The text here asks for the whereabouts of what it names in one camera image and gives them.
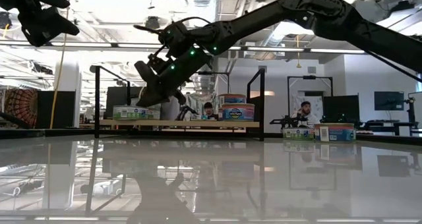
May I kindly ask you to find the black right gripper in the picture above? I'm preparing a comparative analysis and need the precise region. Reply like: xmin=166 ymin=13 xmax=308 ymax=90
xmin=133 ymin=50 xmax=214 ymax=108

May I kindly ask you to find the person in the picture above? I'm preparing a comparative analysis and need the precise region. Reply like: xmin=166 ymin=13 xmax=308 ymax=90
xmin=291 ymin=100 xmax=321 ymax=126
xmin=201 ymin=101 xmax=217 ymax=121

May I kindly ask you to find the black round ceiling device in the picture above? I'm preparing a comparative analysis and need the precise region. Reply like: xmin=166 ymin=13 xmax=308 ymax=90
xmin=144 ymin=15 xmax=162 ymax=30

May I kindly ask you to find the orange patterned tapestry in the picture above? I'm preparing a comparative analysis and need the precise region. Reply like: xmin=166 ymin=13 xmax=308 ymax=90
xmin=3 ymin=88 xmax=39 ymax=130

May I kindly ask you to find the black partition panel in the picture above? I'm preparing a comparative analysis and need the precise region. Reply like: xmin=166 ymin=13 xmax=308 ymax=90
xmin=36 ymin=90 xmax=76 ymax=130

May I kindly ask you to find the long hanging light fixture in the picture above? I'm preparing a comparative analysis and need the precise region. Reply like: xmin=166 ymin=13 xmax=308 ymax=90
xmin=0 ymin=41 xmax=422 ymax=55

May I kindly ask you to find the white poster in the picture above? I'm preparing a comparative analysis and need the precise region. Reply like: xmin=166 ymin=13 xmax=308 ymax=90
xmin=293 ymin=95 xmax=324 ymax=119

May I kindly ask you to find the black desk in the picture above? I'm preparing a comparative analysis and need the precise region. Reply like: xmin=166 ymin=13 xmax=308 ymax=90
xmin=357 ymin=119 xmax=422 ymax=136

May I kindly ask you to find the yellow cable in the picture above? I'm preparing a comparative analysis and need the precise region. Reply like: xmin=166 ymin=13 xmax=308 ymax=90
xmin=49 ymin=0 xmax=71 ymax=130

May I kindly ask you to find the wooden shelf black frame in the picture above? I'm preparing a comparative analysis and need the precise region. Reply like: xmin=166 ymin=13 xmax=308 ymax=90
xmin=94 ymin=65 xmax=267 ymax=142

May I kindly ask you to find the distant black station frame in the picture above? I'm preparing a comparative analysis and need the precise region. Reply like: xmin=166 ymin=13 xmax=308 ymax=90
xmin=196 ymin=70 xmax=231 ymax=96
xmin=286 ymin=74 xmax=334 ymax=128

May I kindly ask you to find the black wall screen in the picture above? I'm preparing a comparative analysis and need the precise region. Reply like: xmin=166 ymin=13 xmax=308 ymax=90
xmin=374 ymin=91 xmax=405 ymax=112

